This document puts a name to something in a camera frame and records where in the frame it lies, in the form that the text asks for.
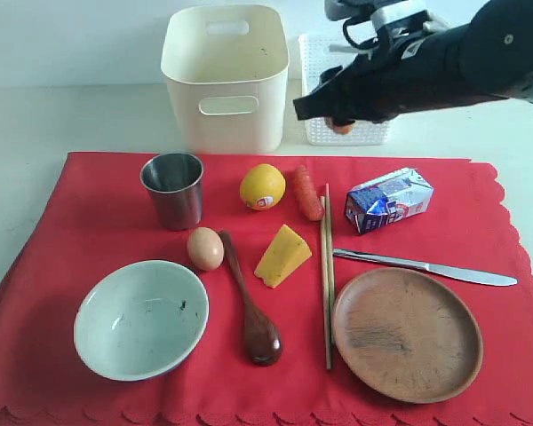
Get long wooden chopstick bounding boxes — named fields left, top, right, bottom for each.
left=320, top=196, right=332, bottom=370

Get stainless steel cup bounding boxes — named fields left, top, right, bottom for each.
left=139, top=153, right=204, bottom=231

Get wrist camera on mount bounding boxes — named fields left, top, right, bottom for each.
left=324, top=0, right=449, bottom=55

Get red scalloped table cloth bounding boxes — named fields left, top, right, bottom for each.
left=0, top=153, right=533, bottom=425

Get silver table knife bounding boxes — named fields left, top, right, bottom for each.
left=333, top=248, right=518, bottom=287

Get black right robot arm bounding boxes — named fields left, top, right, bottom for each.
left=293, top=1, right=533, bottom=126

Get round brown wooden plate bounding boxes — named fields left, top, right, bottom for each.
left=332, top=267, right=483, bottom=404

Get yellow cheese wedge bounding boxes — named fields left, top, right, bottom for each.
left=254, top=225, right=312, bottom=288

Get orange fried chicken piece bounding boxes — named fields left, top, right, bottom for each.
left=324, top=117, right=354, bottom=135

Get pale green ceramic bowl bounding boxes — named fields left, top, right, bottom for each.
left=74, top=260, right=210, bottom=382

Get blue white milk carton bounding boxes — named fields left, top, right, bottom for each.
left=344, top=168, right=434, bottom=234

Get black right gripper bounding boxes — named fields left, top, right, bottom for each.
left=292, top=34, right=467, bottom=128

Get orange red sausage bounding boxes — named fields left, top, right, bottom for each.
left=293, top=165, right=324, bottom=221

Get brown egg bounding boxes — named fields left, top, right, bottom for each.
left=187, top=227, right=224, bottom=271

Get white perforated plastic basket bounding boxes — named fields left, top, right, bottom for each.
left=298, top=34, right=389, bottom=146

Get short wooden chopstick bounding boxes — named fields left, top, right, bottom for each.
left=324, top=183, right=337, bottom=346

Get cream plastic storage bin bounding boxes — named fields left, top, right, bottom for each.
left=161, top=4, right=290, bottom=154

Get dark wooden spoon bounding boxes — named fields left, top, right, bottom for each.
left=219, top=230, right=282, bottom=367

